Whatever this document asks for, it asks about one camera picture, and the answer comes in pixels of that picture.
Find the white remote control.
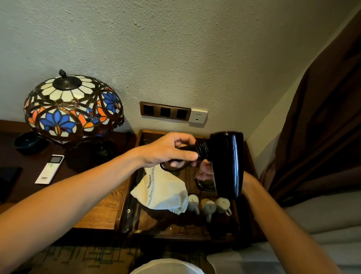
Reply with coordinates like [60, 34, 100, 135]
[35, 154, 65, 185]

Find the black hair dryer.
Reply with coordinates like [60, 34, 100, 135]
[174, 131, 245, 199]

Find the wooden desk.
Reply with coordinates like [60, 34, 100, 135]
[0, 120, 139, 231]

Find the person's left hand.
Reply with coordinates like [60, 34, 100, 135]
[138, 132, 199, 169]

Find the dark brown desk mat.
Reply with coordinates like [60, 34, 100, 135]
[0, 131, 137, 204]

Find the person's left forearm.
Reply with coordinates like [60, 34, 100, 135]
[0, 148, 147, 274]

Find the person's right forearm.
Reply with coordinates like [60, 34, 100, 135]
[242, 170, 343, 274]

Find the person's right hand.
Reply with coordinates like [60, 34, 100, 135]
[194, 159, 215, 182]

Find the person's white shirt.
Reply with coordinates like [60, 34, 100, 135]
[129, 258, 205, 274]

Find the black phone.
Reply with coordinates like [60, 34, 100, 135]
[0, 166, 23, 204]

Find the black ashtray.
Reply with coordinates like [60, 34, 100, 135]
[14, 132, 50, 155]

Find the brown triple wall socket panel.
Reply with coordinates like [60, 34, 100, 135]
[140, 101, 192, 121]

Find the wooden glass-top cabinet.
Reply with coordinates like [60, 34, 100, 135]
[114, 129, 263, 243]

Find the stained glass table lamp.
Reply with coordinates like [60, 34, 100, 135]
[24, 69, 125, 166]

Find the white ceramic cup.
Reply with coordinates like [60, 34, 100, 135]
[187, 194, 200, 216]
[200, 199, 217, 223]
[215, 197, 233, 217]

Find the white wall socket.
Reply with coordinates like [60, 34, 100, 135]
[188, 108, 208, 124]

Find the white drawstring cloth bag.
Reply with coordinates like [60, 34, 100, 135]
[130, 165, 189, 215]

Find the brown curtain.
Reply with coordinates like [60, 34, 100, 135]
[259, 11, 361, 208]

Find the dark green electric kettle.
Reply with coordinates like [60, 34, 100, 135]
[196, 178, 216, 192]

